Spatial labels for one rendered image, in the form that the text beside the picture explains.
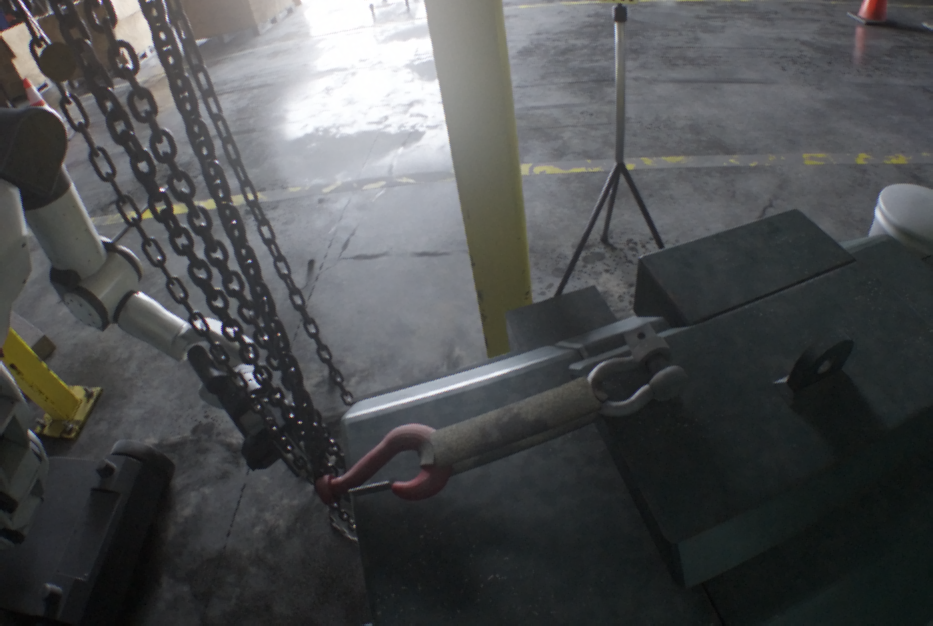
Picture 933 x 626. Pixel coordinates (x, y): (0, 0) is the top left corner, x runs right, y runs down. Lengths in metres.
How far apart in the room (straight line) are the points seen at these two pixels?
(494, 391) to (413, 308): 1.33
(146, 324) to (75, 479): 0.93
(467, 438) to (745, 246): 0.38
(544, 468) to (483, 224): 0.51
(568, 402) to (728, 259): 0.27
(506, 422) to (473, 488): 0.07
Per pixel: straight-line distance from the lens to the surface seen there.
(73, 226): 0.90
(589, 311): 0.68
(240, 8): 6.89
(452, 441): 0.45
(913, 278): 0.75
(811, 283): 0.61
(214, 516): 1.63
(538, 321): 0.67
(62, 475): 1.83
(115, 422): 2.09
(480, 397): 0.51
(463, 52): 0.74
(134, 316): 0.94
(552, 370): 0.52
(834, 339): 0.48
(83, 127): 0.46
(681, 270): 0.58
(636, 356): 0.46
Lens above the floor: 1.26
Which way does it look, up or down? 42 degrees down
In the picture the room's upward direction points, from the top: 10 degrees counter-clockwise
